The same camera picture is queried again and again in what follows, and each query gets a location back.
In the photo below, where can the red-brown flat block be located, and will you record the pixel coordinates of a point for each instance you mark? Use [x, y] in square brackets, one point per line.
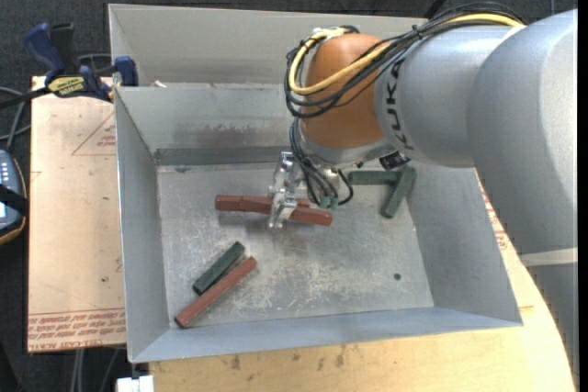
[257, 199]
[216, 293]
[239, 204]

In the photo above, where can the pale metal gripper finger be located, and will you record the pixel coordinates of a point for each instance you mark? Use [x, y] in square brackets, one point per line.
[274, 216]
[289, 211]

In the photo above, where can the grey metal bin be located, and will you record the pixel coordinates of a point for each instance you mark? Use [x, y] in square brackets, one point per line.
[321, 271]

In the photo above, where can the dark green flat block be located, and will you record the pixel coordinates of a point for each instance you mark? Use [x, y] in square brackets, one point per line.
[219, 267]
[398, 193]
[371, 178]

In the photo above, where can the black cylinder on white bracket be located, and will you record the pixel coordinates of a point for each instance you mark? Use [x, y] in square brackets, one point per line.
[394, 160]

